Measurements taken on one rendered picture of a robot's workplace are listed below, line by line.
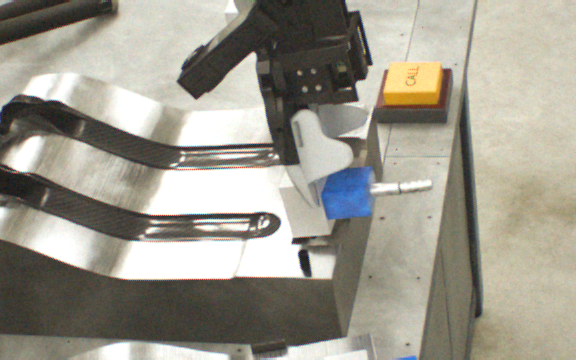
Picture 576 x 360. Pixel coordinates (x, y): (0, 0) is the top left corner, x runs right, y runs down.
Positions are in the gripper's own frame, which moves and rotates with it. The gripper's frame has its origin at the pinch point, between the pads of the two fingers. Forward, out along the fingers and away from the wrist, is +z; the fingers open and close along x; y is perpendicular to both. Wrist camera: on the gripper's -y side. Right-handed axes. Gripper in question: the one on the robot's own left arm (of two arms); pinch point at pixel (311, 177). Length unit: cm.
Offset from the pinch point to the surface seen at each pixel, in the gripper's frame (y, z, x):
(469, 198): -5, 54, 83
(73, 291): -23.8, 5.7, -6.3
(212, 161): -14.0, 3.0, 11.1
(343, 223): 0.6, 7.0, 3.0
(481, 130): -12, 74, 143
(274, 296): -4.4, 8.3, -6.1
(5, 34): -49, -4, 39
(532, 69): -2, 72, 166
